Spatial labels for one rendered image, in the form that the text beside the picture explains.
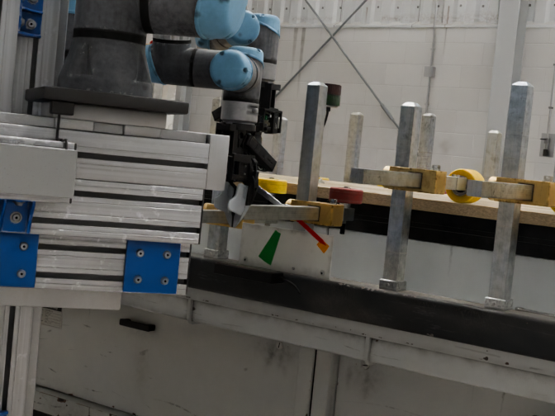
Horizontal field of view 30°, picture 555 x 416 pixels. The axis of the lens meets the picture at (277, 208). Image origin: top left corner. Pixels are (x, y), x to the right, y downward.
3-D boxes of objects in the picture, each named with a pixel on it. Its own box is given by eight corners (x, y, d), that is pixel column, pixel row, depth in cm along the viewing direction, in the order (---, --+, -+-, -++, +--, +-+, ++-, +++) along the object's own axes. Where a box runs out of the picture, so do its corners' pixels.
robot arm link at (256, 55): (222, 43, 206) (230, 49, 215) (217, 98, 207) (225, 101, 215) (261, 46, 205) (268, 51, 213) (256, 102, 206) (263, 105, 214)
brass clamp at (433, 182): (433, 194, 219) (435, 170, 219) (377, 187, 227) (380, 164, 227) (446, 195, 224) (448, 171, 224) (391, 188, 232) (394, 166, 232)
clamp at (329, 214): (330, 226, 234) (333, 204, 234) (282, 219, 242) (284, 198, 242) (343, 226, 239) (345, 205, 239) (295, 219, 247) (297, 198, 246)
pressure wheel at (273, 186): (286, 224, 263) (291, 179, 262) (255, 221, 261) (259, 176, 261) (279, 221, 271) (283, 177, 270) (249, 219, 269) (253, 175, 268)
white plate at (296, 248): (328, 279, 234) (333, 235, 234) (237, 263, 249) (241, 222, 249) (329, 279, 235) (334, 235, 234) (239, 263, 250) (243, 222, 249)
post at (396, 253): (391, 322, 226) (415, 102, 223) (377, 319, 228) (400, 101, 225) (400, 320, 229) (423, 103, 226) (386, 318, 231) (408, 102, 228)
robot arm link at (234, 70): (188, 86, 196) (201, 90, 207) (246, 91, 195) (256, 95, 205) (192, 44, 196) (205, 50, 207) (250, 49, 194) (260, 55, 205)
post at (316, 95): (299, 288, 240) (320, 81, 237) (286, 286, 242) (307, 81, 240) (307, 287, 243) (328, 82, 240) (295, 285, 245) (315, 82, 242)
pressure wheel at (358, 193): (347, 236, 243) (352, 187, 242) (319, 232, 247) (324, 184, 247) (364, 235, 249) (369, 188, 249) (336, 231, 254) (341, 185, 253)
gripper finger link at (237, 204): (218, 227, 209) (223, 182, 209) (236, 227, 214) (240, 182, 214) (230, 229, 207) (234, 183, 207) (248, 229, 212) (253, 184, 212)
